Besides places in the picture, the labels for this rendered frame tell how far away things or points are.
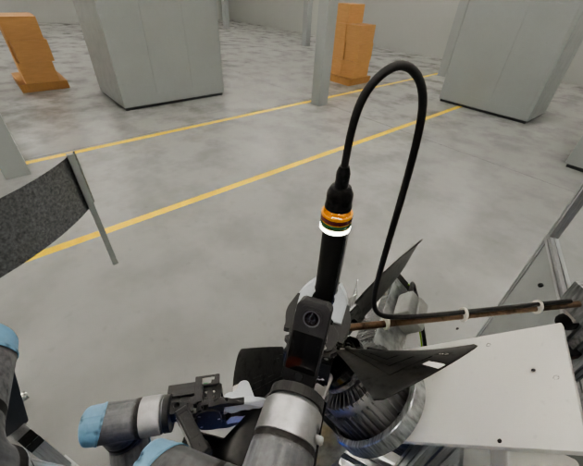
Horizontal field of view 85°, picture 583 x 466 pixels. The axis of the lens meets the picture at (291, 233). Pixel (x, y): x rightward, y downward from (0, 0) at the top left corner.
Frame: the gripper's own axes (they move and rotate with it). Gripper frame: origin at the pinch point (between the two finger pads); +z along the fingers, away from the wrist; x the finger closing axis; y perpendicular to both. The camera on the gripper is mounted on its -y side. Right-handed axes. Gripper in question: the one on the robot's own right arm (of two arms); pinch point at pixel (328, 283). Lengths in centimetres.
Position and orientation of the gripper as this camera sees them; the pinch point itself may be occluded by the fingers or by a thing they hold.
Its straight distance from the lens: 55.2
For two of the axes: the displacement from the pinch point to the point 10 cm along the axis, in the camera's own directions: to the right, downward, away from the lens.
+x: 9.6, 2.1, -2.0
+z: 2.9, -5.9, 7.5
